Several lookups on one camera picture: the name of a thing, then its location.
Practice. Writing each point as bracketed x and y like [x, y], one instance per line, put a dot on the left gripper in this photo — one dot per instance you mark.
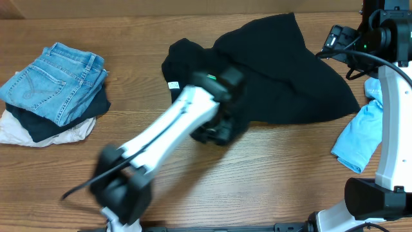
[226, 134]

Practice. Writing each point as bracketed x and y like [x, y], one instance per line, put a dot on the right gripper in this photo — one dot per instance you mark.
[372, 68]

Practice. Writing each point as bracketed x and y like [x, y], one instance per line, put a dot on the black t-shirt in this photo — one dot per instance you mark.
[285, 82]

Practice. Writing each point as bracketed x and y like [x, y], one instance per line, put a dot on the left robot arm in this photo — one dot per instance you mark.
[122, 179]

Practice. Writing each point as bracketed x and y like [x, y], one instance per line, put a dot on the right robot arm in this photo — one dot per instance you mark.
[380, 48]

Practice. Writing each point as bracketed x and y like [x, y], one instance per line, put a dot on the light blue garment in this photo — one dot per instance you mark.
[361, 137]

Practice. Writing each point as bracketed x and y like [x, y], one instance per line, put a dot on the folded blue jeans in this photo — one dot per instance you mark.
[59, 85]

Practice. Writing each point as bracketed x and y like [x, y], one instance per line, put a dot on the folded white garment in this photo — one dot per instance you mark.
[44, 134]

